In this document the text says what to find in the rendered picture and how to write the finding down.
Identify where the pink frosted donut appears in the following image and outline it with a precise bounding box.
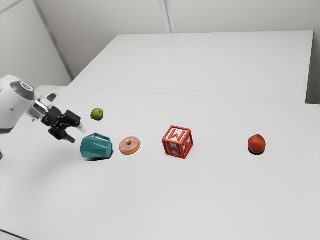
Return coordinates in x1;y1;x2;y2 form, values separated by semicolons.
118;136;142;156

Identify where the red letter block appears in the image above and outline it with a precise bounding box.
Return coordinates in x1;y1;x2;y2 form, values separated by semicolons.
161;125;195;160

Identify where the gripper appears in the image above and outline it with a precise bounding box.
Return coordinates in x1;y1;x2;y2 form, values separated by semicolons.
41;106;88;144

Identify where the green pear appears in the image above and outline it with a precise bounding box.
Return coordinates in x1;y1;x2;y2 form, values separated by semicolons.
90;107;105;121

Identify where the red apple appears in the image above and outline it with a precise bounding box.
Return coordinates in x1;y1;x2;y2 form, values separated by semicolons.
247;134;267;154

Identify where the teal faceted mug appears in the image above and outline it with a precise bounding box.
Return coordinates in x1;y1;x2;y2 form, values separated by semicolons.
79;133;115;160

